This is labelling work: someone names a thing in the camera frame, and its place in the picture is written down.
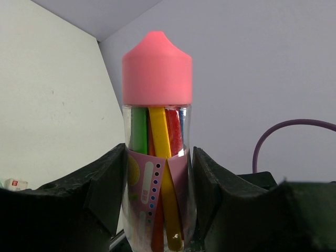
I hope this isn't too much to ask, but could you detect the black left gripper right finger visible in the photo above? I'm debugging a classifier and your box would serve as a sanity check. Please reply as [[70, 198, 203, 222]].
[[193, 148, 335, 251]]

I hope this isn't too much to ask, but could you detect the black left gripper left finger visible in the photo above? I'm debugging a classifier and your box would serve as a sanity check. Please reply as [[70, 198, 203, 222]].
[[1, 143, 125, 251]]

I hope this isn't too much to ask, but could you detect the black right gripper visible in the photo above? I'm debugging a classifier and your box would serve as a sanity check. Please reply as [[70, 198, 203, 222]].
[[238, 171, 278, 188]]

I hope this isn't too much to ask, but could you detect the pink-capped crayon bottle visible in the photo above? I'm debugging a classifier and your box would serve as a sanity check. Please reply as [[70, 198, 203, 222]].
[[122, 31, 197, 251]]

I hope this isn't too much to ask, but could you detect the white patterned eraser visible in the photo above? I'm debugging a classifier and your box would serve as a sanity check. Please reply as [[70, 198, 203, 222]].
[[4, 178, 28, 191]]

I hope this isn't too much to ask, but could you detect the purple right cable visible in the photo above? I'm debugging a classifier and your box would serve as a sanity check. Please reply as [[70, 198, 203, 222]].
[[252, 119, 336, 174]]

